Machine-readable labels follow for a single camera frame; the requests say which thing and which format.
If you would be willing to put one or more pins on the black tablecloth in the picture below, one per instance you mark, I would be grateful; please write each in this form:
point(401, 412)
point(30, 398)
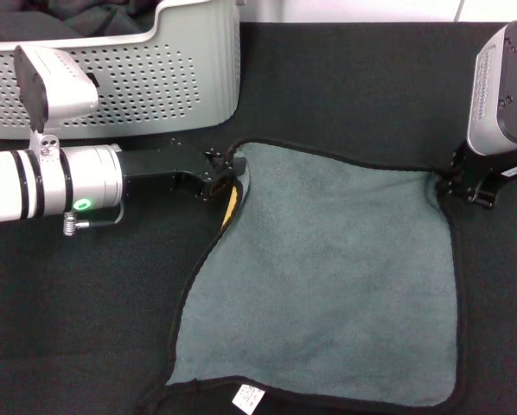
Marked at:
point(349, 86)

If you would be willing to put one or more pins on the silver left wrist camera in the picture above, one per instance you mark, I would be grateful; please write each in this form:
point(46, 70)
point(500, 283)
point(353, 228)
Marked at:
point(55, 86)

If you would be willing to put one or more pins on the white towel care label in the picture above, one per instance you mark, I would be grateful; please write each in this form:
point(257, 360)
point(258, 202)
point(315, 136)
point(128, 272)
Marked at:
point(249, 395)

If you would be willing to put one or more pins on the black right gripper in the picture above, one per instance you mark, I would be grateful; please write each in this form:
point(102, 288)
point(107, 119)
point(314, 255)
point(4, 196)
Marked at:
point(479, 173)

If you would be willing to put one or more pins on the dark cloth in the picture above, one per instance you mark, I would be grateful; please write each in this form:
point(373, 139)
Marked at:
point(68, 19)

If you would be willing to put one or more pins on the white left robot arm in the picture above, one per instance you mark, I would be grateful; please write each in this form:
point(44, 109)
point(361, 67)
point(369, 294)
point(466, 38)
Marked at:
point(46, 181)

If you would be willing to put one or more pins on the grey perforated storage box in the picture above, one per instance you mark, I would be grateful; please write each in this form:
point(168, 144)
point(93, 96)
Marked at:
point(155, 86)

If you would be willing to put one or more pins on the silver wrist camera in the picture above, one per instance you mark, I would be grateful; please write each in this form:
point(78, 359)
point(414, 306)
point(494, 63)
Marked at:
point(502, 91)
point(55, 86)

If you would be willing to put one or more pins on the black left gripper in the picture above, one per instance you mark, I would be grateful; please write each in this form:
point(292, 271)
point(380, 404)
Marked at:
point(167, 166)

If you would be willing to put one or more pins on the yellow and grey towel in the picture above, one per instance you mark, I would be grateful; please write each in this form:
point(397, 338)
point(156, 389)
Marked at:
point(319, 276)

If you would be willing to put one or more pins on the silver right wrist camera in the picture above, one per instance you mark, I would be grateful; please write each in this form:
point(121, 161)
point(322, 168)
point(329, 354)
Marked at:
point(502, 91)

